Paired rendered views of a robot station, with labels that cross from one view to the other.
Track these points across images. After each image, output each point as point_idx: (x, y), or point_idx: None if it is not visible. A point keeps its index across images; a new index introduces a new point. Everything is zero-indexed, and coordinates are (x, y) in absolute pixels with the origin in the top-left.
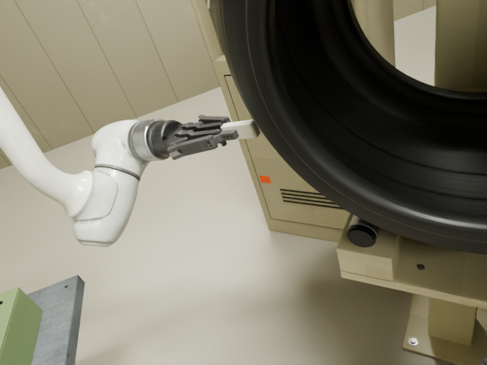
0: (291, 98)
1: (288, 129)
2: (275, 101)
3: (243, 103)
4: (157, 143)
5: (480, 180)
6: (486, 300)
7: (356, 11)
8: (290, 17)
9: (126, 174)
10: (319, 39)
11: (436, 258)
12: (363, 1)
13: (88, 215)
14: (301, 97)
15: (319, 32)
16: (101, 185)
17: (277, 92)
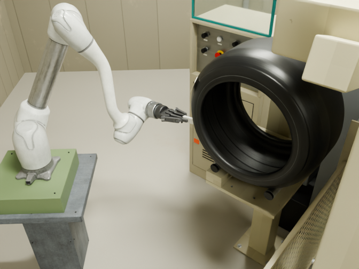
0: (208, 117)
1: (200, 128)
2: (199, 120)
3: None
4: (157, 112)
5: (258, 164)
6: (244, 199)
7: None
8: (218, 90)
9: (140, 119)
10: (226, 99)
11: (238, 185)
12: None
13: (122, 130)
14: (212, 117)
15: (226, 96)
16: (131, 120)
17: (200, 118)
